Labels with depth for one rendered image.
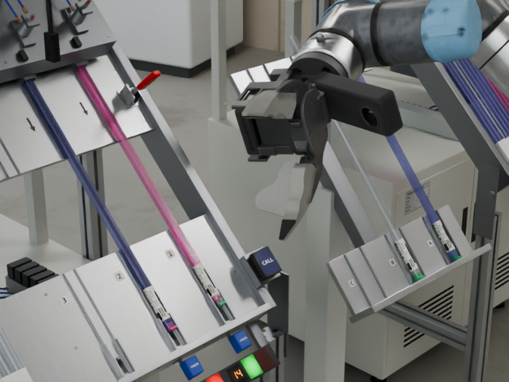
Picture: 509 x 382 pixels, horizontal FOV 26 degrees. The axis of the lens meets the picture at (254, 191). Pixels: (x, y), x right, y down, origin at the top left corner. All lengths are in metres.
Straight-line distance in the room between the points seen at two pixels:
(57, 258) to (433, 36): 1.26
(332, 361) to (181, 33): 3.27
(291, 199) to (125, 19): 4.36
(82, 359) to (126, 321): 0.10
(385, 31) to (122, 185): 3.01
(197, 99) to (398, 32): 3.87
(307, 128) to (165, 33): 4.23
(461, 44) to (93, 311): 0.78
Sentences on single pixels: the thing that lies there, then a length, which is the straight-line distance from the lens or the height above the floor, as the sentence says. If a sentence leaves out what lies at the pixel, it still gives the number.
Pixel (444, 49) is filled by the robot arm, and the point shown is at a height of 1.32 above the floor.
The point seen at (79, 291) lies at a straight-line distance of 1.76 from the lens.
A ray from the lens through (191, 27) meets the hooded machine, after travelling 5.29.
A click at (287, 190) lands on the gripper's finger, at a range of 1.16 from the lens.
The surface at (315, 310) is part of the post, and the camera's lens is 2.18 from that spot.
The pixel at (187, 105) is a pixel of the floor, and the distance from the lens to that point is 5.03.
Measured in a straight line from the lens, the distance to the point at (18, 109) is 1.88.
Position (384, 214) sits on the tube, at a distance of 2.00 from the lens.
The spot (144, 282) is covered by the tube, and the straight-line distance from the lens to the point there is 1.80.
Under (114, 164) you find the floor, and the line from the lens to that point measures 4.40.
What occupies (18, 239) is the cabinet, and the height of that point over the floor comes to 0.62.
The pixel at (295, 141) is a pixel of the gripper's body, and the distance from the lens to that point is 1.16.
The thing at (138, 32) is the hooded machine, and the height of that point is 0.21.
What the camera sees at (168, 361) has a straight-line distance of 1.76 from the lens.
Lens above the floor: 1.67
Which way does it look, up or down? 24 degrees down
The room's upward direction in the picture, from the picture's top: straight up
